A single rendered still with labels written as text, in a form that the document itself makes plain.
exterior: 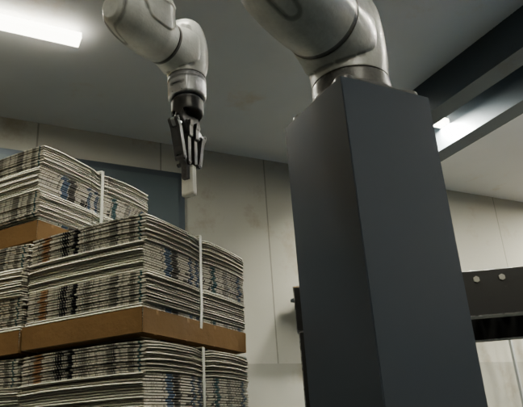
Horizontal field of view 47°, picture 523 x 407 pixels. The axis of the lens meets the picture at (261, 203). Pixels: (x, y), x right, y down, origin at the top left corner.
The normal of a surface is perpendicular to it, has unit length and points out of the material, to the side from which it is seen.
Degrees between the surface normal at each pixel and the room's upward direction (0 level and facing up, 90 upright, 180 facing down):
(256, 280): 90
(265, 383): 90
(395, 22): 180
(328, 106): 90
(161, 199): 90
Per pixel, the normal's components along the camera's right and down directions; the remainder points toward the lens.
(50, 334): -0.45, -0.29
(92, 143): 0.45, -0.36
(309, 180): -0.89, -0.11
